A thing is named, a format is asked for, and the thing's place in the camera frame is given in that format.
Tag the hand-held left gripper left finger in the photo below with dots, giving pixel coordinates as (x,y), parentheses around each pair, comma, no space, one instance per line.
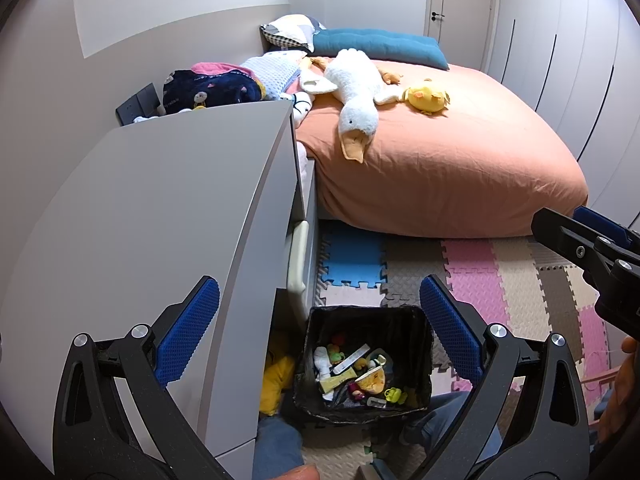
(190,330)

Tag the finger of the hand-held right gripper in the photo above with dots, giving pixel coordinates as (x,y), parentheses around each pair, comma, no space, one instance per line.
(602,222)
(565,234)

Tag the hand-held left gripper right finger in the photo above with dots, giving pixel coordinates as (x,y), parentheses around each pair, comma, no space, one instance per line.
(450,330)

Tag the yellow green frog toy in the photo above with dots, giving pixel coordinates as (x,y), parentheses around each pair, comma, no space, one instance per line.
(395,395)

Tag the orange and yellow toy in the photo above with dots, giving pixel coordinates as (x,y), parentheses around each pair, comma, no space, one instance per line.
(372,382)

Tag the white long cardboard box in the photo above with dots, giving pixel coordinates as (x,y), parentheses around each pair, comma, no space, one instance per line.
(352,358)

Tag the red pom-pom ball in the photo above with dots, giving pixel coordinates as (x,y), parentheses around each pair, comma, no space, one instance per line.
(340,337)

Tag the pink toy figure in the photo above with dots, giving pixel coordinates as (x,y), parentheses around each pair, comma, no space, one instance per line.
(356,391)

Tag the teal green toy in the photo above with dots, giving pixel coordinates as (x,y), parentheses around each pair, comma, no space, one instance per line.
(334,351)

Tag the yellow snack wrapper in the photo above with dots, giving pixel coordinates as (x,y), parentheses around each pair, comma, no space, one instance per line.
(335,385)

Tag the black lined trash bin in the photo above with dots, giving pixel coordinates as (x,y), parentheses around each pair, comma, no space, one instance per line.
(320,320)

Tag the white knotted towel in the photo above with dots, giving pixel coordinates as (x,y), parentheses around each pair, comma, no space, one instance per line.
(322,362)

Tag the person's right hand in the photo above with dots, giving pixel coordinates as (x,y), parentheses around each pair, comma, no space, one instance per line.
(622,390)

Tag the person's left hand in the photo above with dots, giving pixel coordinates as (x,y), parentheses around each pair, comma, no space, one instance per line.
(292,474)

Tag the foam puzzle floor mat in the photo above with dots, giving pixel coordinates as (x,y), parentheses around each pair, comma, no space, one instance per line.
(500,280)

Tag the person's right jeans leg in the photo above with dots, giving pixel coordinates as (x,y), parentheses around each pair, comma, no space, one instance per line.
(445,420)

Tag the person's jeans leg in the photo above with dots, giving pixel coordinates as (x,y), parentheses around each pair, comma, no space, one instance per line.
(445,420)
(277,442)

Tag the yellow cloth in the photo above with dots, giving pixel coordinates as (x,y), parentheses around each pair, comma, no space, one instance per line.
(277,385)

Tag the bed with orange sheet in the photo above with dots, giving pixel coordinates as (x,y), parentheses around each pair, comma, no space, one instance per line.
(450,170)

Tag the cream plastic bar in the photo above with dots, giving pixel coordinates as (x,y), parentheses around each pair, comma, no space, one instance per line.
(298,255)

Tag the person's left jeans leg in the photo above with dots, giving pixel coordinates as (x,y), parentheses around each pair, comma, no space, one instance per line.
(277,442)

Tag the white wardrobe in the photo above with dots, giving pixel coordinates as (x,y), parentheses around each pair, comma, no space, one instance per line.
(560,60)

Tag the yellow chick plush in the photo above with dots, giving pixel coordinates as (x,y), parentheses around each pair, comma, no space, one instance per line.
(425,97)

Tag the plain white cloth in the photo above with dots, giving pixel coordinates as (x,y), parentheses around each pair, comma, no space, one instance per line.
(142,119)

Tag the navy printed blanket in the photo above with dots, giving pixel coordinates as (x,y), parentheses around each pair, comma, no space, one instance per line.
(215,90)

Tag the white door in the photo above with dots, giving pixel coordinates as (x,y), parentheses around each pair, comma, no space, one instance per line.
(460,10)

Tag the white goose plush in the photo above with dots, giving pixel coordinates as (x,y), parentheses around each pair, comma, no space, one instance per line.
(352,100)

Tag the white cloth with black lines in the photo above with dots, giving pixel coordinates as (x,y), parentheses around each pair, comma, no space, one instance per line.
(300,102)

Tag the pink cloth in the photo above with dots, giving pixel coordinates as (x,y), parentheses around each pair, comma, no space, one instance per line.
(215,67)

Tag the teal cushion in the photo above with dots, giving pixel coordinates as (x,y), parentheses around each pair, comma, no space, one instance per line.
(380,42)

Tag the light blue knit blanket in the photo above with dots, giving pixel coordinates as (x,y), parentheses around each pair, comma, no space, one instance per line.
(272,72)

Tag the checkered patchwork pillow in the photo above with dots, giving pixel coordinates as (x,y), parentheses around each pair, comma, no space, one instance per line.
(292,30)

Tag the black wall socket panel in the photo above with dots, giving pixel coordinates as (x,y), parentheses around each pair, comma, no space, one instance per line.
(137,105)

